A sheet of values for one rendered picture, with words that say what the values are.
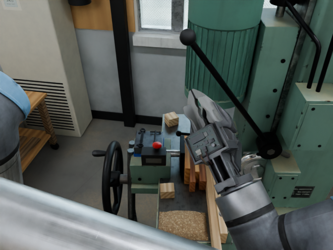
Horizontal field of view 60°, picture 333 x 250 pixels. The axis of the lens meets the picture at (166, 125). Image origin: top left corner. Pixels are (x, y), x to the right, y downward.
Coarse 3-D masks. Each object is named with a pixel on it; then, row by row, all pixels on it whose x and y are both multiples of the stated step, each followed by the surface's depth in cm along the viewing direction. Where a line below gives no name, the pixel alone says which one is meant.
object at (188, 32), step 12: (180, 36) 59; (192, 36) 58; (192, 48) 61; (204, 60) 62; (216, 72) 64; (228, 96) 68; (240, 108) 70; (252, 120) 73; (264, 132) 78; (264, 144) 75; (276, 144) 75; (264, 156) 77; (276, 156) 77; (288, 156) 80
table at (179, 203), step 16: (176, 128) 119; (176, 144) 111; (176, 160) 104; (176, 176) 99; (144, 192) 100; (176, 192) 93; (192, 192) 93; (160, 208) 88; (176, 208) 88; (192, 208) 88; (208, 224) 84; (192, 240) 80; (208, 240) 80
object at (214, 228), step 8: (208, 168) 96; (208, 176) 93; (208, 184) 91; (208, 192) 88; (208, 200) 87; (208, 208) 87; (216, 208) 84; (216, 216) 82; (216, 224) 80; (216, 232) 78; (216, 240) 76; (216, 248) 74
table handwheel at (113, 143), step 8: (112, 144) 104; (112, 152) 101; (120, 152) 117; (104, 160) 98; (120, 160) 120; (104, 168) 96; (120, 168) 121; (104, 176) 95; (112, 176) 107; (120, 176) 108; (104, 184) 95; (112, 184) 107; (120, 184) 110; (104, 192) 95; (120, 192) 119; (104, 200) 96; (120, 200) 117; (104, 208) 97; (112, 208) 111
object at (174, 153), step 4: (180, 136) 100; (180, 140) 99; (180, 144) 97; (184, 144) 97; (180, 148) 96; (184, 148) 96; (168, 152) 99; (172, 152) 99; (176, 152) 99; (180, 152) 94; (184, 152) 94; (172, 156) 99; (176, 156) 99; (180, 156) 95; (184, 156) 95; (180, 160) 96; (184, 160) 96; (180, 164) 97; (180, 168) 98
